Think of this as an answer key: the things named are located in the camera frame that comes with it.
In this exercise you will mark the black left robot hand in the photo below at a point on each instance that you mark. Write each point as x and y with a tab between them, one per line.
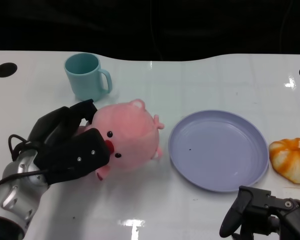
72	155

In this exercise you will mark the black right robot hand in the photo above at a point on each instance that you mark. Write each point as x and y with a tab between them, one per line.
260	207

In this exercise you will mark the pink plush beaver doll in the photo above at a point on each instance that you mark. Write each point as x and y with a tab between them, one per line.
132	135

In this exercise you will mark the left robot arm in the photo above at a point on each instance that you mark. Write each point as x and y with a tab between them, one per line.
14	195

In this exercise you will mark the lavender plastic plate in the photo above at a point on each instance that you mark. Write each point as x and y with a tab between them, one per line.
215	150

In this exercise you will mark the orange white pumpkin bread toy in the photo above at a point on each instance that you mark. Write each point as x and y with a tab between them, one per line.
290	160

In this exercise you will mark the teal plastic mug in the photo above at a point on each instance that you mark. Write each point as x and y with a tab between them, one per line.
85	82

